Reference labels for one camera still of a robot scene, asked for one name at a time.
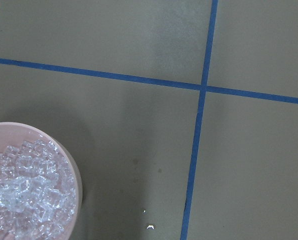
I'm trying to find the pile of clear ice cubes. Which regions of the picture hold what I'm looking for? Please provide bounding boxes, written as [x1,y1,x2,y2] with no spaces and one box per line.
[0,139,77,240]

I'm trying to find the pink bowl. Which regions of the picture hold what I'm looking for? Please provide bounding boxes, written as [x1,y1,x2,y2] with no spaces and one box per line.
[0,122,83,240]

